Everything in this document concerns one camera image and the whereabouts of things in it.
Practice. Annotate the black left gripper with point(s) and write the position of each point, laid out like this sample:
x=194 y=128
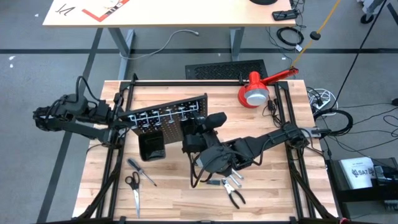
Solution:
x=116 y=115

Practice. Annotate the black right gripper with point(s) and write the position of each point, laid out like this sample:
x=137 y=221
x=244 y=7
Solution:
x=199 y=143

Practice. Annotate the black metal pegboard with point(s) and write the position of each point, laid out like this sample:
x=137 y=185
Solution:
x=172 y=132

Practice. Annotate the black plastic pegboard bin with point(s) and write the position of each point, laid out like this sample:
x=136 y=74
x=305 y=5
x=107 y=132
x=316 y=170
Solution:
x=152 y=147

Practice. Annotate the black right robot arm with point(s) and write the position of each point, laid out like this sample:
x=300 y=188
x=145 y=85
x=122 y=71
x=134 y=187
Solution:
x=267 y=140

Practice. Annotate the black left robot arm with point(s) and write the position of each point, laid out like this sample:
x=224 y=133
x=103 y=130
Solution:
x=81 y=130

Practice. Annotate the red desk lamp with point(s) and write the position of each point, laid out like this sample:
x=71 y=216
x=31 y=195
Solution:
x=255 y=93

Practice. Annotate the light wooden desk grey legs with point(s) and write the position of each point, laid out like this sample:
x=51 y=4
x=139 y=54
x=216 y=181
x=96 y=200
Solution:
x=186 y=12

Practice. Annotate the red L-shaped strip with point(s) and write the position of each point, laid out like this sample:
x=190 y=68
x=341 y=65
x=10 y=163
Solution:
x=93 y=15

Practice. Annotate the white round tape roll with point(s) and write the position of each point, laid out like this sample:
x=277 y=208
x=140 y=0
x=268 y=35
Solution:
x=112 y=3

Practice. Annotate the white power strip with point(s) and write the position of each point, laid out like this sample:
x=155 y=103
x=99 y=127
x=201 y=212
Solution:
x=320 y=99

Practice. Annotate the black round base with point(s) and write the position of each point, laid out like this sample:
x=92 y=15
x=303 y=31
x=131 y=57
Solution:
x=262 y=2

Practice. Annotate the black flat device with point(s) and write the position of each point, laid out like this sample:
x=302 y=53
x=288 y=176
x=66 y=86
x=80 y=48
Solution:
x=283 y=14

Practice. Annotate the black round puck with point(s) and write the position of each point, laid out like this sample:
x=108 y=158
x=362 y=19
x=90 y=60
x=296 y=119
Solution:
x=314 y=35

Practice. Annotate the white printed booklet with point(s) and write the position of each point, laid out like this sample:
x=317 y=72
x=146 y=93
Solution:
x=356 y=172

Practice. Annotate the black equipment cart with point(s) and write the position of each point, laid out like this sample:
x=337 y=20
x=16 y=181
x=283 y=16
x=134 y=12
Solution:
x=348 y=196

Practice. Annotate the black device on cart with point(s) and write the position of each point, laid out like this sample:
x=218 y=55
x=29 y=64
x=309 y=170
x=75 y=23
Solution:
x=384 y=174

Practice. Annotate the chrome hook rail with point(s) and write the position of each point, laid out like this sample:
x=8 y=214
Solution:
x=164 y=112

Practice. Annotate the black aluminium rig frame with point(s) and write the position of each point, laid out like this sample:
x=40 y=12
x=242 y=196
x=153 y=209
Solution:
x=155 y=222

